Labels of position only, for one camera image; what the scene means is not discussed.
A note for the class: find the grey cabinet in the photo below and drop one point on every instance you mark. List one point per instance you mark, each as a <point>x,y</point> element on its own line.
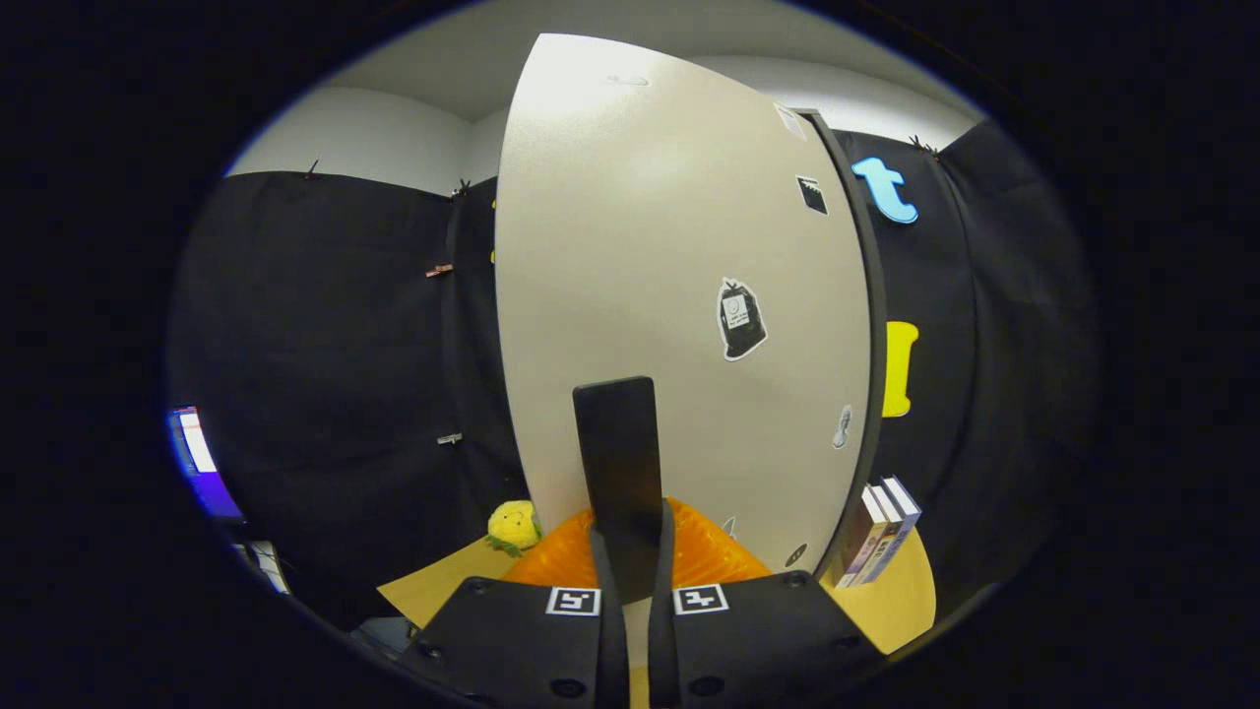
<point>878,335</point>

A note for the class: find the yellow corn plush toy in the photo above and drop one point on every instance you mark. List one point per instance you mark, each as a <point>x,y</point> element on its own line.
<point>512,525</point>

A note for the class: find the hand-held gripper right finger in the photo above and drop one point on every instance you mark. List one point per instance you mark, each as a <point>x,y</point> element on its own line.
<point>661,650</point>

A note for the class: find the red cloth clip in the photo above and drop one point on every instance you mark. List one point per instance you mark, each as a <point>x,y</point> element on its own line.
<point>439,270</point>

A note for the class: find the black backdrop cloth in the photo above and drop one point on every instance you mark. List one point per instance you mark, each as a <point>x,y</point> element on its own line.
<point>325,345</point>

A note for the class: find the lit computer screen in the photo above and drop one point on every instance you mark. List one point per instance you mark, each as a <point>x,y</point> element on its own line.
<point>202,463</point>

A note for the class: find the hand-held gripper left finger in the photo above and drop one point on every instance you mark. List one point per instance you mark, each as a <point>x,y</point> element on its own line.
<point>615,650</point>

